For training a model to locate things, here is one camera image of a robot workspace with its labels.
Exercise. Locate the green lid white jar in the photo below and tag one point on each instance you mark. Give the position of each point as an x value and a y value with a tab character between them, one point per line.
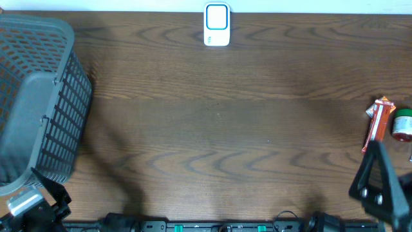
402	125

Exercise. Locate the orange snack bar wrapper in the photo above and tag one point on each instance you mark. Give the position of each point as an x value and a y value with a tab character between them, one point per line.
381	113

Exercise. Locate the orange white small box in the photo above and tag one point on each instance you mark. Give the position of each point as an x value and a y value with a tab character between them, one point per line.
370	110

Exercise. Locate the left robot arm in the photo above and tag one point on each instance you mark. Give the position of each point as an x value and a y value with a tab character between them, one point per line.
30	211

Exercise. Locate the white barcode scanner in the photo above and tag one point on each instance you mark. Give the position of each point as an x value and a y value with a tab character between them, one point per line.
216	24

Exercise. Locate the grey plastic basket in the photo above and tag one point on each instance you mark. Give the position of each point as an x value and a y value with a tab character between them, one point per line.
45	99

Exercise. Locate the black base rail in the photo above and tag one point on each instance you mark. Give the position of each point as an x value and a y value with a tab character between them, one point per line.
285	221

